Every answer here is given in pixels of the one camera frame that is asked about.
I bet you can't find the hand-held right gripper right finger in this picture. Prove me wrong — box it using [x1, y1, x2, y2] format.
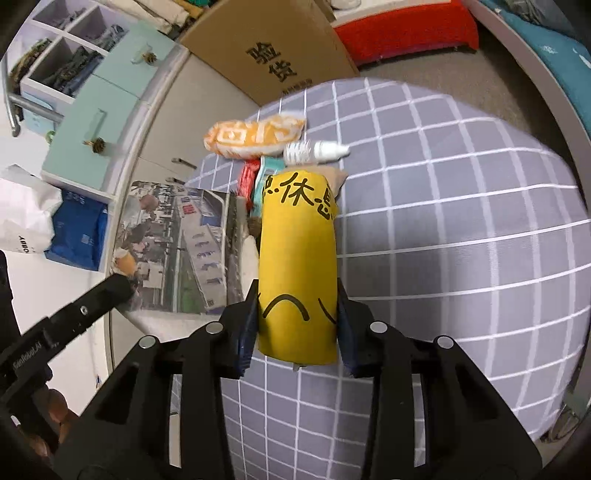
[336, 277, 543, 480]

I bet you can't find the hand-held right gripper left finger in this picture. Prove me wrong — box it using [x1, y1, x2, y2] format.
[55, 279, 259, 480]

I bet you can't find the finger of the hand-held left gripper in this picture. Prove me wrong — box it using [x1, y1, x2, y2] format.
[44, 274, 137, 337]

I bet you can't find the yellow paper tube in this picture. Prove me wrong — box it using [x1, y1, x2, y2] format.
[256, 168, 342, 367]

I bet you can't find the red paper bag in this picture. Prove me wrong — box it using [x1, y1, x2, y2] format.
[237, 161, 262, 199]

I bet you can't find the orange plastic bag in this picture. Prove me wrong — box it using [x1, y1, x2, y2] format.
[203, 115, 308, 160]

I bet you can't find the person's left hand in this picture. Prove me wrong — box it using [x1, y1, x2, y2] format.
[28, 388, 80, 457]

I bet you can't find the blue bag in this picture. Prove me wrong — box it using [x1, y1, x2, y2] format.
[46, 187, 109, 271]

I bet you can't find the white plastic bag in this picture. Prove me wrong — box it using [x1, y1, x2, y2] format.
[0, 164, 63, 254]

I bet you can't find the teal snack packet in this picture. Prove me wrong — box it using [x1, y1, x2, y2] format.
[249, 156, 284, 217]

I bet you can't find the small white dropper bottle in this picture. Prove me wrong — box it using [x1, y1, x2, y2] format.
[283, 140, 351, 164]

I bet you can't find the mint green drawer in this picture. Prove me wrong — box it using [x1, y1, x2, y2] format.
[92, 23, 178, 97]
[41, 74, 139, 190]

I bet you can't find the metal bar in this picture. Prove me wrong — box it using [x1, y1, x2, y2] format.
[7, 60, 64, 138]

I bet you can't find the cream cabinet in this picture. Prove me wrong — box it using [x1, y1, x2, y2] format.
[136, 46, 262, 185]

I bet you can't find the white cubby shelf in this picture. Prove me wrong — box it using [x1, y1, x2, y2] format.
[9, 0, 125, 100]

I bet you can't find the tall cardboard box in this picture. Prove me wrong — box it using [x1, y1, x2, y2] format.
[178, 0, 361, 107]

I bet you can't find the red covered bench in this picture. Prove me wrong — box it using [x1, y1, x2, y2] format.
[331, 0, 481, 68]

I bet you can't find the pile of folded fabrics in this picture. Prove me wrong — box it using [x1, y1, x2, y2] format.
[134, 0, 232, 34]

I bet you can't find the bed with teal sheet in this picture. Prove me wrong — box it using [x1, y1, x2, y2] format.
[462, 0, 591, 185]

